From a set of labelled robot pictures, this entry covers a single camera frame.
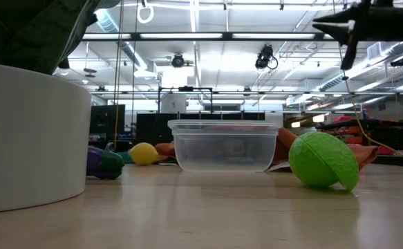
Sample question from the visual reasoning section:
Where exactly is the orange cloth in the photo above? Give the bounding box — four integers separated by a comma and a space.
154, 127, 379, 173

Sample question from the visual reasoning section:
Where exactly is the white hanging cable loop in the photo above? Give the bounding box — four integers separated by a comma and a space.
136, 0, 155, 25

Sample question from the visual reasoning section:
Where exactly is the black storage shelf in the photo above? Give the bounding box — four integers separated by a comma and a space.
317, 116, 403, 156

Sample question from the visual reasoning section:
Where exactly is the black computer tower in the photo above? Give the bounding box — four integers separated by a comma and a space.
89, 104, 126, 145

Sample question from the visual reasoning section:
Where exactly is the yellow cable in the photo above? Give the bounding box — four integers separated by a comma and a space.
339, 44, 403, 157

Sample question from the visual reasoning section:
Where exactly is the black overhead rig bar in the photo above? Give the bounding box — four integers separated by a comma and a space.
82, 31, 337, 43

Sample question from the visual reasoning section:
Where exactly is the lime green toy lettuce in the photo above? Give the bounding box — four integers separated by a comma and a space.
288, 131, 360, 192

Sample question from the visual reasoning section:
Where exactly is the white plant pot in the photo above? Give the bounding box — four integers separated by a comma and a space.
0, 62, 93, 214

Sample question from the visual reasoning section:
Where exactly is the teal green cloth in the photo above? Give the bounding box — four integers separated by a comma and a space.
116, 150, 133, 164

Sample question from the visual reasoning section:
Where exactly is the round black ceiling camera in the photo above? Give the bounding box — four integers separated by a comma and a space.
171, 53, 186, 68

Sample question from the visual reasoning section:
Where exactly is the black overhead camera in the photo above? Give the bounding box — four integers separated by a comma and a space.
254, 44, 279, 71

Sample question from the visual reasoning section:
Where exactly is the purple toy eggplant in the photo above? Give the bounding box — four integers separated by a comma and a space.
86, 145, 126, 181

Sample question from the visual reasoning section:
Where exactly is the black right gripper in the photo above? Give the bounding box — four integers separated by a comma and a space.
312, 0, 403, 46

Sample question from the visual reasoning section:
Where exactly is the black partition panel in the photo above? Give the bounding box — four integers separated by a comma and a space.
135, 111, 266, 146

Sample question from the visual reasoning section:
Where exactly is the yellow toy lemon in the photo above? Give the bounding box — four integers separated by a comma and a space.
128, 142, 160, 166

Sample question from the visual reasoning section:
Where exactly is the clear plastic tupperware container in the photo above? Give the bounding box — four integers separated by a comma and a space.
167, 119, 280, 173

